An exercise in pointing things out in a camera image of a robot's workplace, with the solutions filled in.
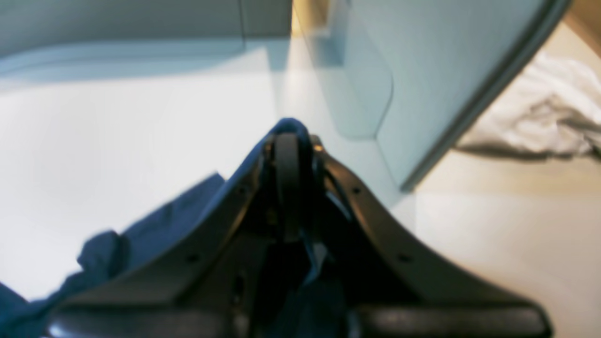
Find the white crumpled cloth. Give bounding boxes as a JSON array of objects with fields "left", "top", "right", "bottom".
[{"left": 455, "top": 52, "right": 601, "bottom": 158}]

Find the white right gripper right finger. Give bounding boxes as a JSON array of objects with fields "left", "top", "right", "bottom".
[{"left": 288, "top": 133, "right": 552, "bottom": 338}]

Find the navy blue t-shirt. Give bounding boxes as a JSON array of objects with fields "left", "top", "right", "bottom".
[{"left": 1, "top": 118, "right": 344, "bottom": 338}]

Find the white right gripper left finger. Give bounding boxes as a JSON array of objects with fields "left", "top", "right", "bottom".
[{"left": 47, "top": 133, "right": 294, "bottom": 338}]

